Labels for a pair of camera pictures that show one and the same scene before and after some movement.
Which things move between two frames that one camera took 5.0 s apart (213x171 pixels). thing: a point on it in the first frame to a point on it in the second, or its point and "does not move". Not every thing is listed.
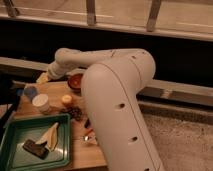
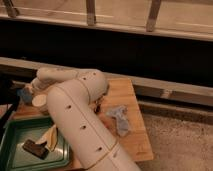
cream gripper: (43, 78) to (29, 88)
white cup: (41, 102) does not move
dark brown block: (40, 150) does not move
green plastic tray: (17, 131) does not move
